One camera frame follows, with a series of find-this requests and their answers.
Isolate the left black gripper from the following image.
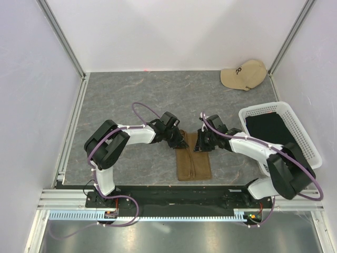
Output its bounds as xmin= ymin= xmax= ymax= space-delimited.
xmin=163 ymin=124 xmax=189 ymax=149

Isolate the brown cloth napkin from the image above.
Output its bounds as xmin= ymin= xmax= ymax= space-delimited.
xmin=175 ymin=130 xmax=212 ymax=181

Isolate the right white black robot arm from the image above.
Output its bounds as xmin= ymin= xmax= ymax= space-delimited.
xmin=194 ymin=127 xmax=323 ymax=208

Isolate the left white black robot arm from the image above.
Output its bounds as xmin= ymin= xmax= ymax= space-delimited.
xmin=84 ymin=119 xmax=189 ymax=207

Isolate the black cloth in basket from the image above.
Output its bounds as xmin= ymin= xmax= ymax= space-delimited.
xmin=245 ymin=112 xmax=301 ymax=151

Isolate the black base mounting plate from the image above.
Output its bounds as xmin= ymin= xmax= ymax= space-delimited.
xmin=85 ymin=186 xmax=272 ymax=209

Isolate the beige baseball cap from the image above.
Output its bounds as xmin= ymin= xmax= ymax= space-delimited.
xmin=220 ymin=60 xmax=267 ymax=91

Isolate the white plastic basket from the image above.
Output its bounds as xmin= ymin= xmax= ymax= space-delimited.
xmin=239 ymin=102 xmax=322 ymax=169

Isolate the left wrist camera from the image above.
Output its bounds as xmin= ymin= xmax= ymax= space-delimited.
xmin=160 ymin=111 xmax=180 ymax=129

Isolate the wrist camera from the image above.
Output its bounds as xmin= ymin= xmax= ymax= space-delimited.
xmin=200 ymin=113 xmax=228 ymax=134
xmin=160 ymin=111 xmax=180 ymax=129

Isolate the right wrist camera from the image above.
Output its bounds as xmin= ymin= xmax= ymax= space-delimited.
xmin=200 ymin=113 xmax=228 ymax=134

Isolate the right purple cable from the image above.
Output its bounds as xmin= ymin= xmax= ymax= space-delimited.
xmin=201 ymin=112 xmax=324 ymax=228

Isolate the light blue cable duct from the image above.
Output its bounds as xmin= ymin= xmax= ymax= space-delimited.
xmin=49 ymin=209 xmax=248 ymax=222

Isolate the front aluminium rail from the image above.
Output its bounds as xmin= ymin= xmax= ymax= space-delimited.
xmin=37 ymin=189 xmax=324 ymax=211

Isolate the left aluminium frame post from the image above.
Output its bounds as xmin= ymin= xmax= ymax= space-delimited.
xmin=37 ymin=0 xmax=86 ymax=79

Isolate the aluminium frame post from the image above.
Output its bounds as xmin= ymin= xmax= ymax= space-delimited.
xmin=268 ymin=0 xmax=316 ymax=76
xmin=37 ymin=0 xmax=86 ymax=79

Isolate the right aluminium frame post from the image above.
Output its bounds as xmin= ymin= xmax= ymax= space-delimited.
xmin=268 ymin=0 xmax=316 ymax=76

